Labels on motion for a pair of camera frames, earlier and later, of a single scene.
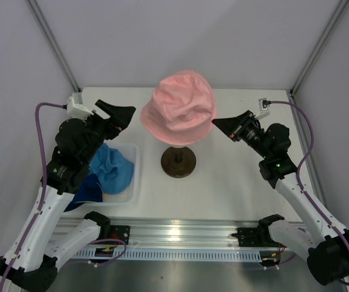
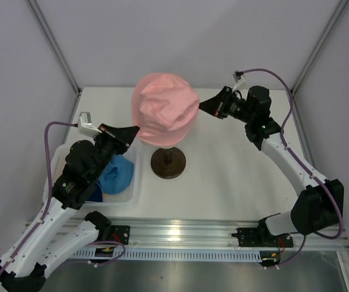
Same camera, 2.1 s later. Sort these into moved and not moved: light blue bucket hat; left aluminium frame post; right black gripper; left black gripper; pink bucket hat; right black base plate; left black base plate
Moved: right black gripper; left black gripper; pink bucket hat
Not moved: left aluminium frame post; light blue bucket hat; left black base plate; right black base plate
